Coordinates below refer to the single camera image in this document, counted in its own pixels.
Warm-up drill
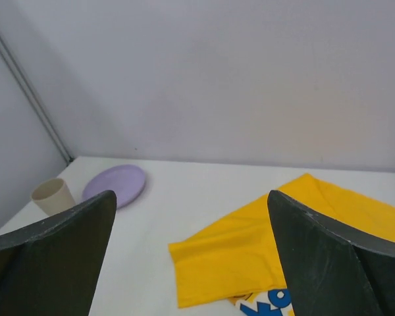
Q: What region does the yellow Pikachu placemat cloth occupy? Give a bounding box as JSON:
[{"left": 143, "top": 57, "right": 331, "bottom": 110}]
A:
[{"left": 169, "top": 174, "right": 395, "bottom": 315}]

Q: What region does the aluminium corner post left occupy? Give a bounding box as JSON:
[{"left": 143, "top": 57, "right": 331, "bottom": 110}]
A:
[{"left": 0, "top": 33, "right": 74, "bottom": 165}]

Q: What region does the lilac plastic plate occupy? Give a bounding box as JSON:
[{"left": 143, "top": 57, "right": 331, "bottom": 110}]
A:
[{"left": 82, "top": 165, "right": 147, "bottom": 209}]

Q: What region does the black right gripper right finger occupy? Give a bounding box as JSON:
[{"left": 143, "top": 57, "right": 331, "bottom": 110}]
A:
[{"left": 267, "top": 190, "right": 395, "bottom": 315}]

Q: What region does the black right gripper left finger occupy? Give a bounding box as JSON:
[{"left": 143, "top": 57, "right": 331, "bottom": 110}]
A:
[{"left": 0, "top": 190, "right": 117, "bottom": 315}]

